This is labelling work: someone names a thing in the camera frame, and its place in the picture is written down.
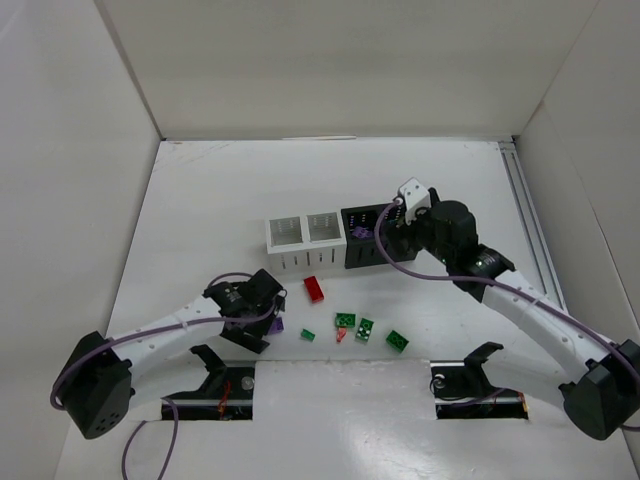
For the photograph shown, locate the purple printed lego brick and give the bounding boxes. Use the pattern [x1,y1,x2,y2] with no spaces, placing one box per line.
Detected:
[267,317,285,336]

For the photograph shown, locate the purple rectangular lego brick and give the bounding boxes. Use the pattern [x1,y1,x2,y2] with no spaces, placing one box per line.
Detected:
[351,226,373,240]

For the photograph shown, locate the green curved lego brick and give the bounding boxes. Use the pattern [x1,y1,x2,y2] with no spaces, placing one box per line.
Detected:
[334,312,356,329]

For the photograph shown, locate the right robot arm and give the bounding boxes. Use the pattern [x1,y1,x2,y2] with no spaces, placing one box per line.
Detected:
[386,179,639,440]

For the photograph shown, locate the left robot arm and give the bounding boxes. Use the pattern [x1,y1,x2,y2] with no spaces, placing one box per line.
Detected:
[50,269,287,440]

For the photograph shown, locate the red rectangular lego brick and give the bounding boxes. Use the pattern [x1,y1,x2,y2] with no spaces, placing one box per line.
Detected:
[303,276,325,304]

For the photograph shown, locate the small green lego piece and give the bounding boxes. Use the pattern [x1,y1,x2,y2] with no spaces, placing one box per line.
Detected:
[300,329,316,342]

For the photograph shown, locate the white double bin container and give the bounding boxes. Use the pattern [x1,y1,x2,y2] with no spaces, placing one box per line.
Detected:
[265,211,347,275]

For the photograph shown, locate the black double bin container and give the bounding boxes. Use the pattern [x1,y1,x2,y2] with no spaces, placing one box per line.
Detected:
[341,204,418,270]

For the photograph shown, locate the small red lego piece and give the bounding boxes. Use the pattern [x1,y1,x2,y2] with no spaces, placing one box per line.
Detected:
[336,327,348,344]

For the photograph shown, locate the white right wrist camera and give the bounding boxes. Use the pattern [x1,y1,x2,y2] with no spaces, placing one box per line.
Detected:
[397,177,431,225]

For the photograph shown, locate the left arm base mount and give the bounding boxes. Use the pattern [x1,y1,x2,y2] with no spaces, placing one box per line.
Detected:
[167,345,256,421]

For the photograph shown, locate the aluminium rail right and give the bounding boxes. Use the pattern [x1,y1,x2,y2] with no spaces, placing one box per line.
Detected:
[498,140,567,310]

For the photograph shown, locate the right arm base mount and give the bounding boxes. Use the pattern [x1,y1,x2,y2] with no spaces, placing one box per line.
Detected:
[429,342,529,420]

